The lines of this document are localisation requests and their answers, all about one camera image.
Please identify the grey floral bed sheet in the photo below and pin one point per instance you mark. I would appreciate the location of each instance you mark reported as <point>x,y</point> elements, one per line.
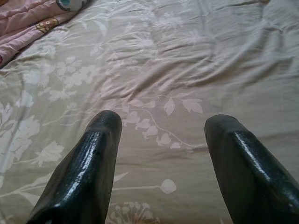
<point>163,70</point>

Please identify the pink cartoon print quilt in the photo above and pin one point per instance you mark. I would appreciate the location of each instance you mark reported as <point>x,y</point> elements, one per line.
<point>18,30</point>

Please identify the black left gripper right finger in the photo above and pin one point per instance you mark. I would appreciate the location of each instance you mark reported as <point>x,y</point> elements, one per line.
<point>245,175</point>

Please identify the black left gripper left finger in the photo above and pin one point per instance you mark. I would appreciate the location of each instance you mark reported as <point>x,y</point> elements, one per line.
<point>88,168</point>

